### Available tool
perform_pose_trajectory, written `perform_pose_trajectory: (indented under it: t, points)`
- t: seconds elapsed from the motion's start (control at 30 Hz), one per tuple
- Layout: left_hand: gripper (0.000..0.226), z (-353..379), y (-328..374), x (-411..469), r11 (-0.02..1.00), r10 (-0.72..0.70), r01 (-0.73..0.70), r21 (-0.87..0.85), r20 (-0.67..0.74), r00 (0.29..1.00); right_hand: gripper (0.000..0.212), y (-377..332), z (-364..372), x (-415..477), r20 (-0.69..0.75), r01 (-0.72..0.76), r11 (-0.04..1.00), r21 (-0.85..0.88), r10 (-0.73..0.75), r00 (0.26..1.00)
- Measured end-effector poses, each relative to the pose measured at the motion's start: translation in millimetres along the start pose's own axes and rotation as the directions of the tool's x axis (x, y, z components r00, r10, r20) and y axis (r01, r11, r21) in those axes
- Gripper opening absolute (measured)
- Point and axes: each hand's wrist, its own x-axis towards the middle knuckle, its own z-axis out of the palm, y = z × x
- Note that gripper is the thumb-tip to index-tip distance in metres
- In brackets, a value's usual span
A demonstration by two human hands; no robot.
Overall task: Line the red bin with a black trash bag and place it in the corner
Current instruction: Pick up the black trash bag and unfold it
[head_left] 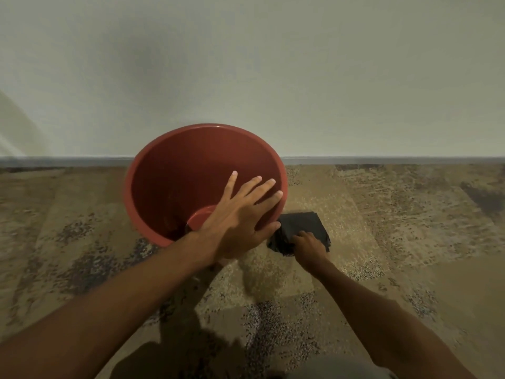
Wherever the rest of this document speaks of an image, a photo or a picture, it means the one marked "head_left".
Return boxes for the grey shorts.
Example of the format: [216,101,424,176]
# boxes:
[272,355,400,379]

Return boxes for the red plastic bucket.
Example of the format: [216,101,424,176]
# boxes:
[123,123,289,268]

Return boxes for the black cloth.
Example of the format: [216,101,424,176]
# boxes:
[267,211,333,257]

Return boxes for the person's left hand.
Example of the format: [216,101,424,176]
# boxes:
[196,171,284,262]

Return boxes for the person's right hand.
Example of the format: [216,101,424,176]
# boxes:
[290,231,332,273]

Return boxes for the person's left forearm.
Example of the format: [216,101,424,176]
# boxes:
[0,232,220,379]

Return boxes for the person's right forearm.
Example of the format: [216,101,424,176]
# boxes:
[309,261,480,379]

